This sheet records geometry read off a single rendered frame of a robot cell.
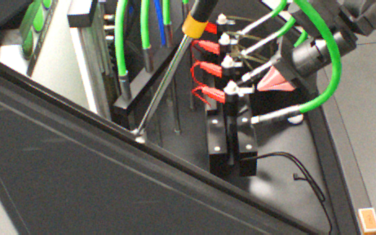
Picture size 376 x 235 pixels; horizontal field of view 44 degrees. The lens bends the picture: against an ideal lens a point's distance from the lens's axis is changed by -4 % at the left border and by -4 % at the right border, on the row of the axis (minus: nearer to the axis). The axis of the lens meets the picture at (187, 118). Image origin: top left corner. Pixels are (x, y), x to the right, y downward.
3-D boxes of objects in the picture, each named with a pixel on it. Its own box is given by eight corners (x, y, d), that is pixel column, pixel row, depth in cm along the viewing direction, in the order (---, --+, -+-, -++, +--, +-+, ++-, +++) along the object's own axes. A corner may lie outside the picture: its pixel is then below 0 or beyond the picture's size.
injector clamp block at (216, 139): (254, 196, 107) (258, 150, 96) (210, 198, 107) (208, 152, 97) (240, 95, 131) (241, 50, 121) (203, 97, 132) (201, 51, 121)
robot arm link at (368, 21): (391, 14, 75) (365, 8, 83) (351, -38, 71) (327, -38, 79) (343, 65, 77) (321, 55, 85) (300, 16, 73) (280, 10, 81)
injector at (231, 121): (247, 166, 105) (251, 93, 91) (225, 166, 105) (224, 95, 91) (246, 156, 107) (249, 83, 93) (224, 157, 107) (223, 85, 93)
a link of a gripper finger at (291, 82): (244, 60, 92) (281, 36, 86) (268, 84, 95) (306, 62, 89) (238, 82, 87) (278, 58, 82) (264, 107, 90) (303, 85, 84)
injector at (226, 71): (244, 139, 111) (246, 67, 96) (223, 140, 111) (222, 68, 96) (242, 130, 113) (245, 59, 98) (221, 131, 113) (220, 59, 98)
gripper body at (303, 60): (275, 38, 87) (307, 18, 82) (309, 75, 90) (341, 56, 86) (272, 59, 82) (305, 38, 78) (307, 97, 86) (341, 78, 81)
